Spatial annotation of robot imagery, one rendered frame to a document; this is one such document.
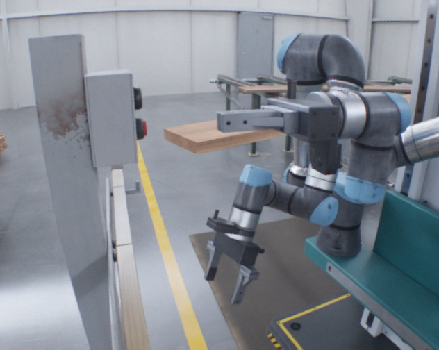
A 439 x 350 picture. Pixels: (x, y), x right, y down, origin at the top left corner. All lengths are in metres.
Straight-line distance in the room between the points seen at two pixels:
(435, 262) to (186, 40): 8.39
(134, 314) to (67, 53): 0.30
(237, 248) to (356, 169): 0.37
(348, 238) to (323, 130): 0.65
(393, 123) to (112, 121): 0.43
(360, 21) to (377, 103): 10.60
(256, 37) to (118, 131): 9.00
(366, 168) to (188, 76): 8.51
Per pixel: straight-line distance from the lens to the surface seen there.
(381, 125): 0.58
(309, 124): 0.46
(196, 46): 9.00
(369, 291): 1.00
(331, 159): 0.54
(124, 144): 0.43
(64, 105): 0.42
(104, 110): 0.42
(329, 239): 1.09
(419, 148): 0.71
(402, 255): 1.10
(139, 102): 0.44
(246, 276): 0.82
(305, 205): 0.86
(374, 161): 0.60
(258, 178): 0.82
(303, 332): 1.33
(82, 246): 0.49
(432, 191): 1.08
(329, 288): 2.05
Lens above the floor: 1.29
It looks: 22 degrees down
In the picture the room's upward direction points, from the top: straight up
